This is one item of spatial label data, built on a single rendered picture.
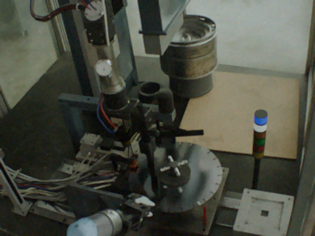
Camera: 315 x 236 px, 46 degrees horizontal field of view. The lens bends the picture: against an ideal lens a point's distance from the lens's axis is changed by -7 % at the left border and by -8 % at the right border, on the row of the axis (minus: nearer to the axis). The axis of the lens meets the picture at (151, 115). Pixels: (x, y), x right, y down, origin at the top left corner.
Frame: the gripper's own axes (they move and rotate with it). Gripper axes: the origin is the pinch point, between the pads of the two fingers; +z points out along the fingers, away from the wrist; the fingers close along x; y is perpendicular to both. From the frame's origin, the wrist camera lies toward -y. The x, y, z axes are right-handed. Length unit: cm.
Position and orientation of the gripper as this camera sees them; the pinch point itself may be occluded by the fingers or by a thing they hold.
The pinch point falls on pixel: (144, 201)
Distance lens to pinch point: 125.0
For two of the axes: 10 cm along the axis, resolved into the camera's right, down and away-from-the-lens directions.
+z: 5.0, -0.6, 8.6
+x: 2.0, -9.6, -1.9
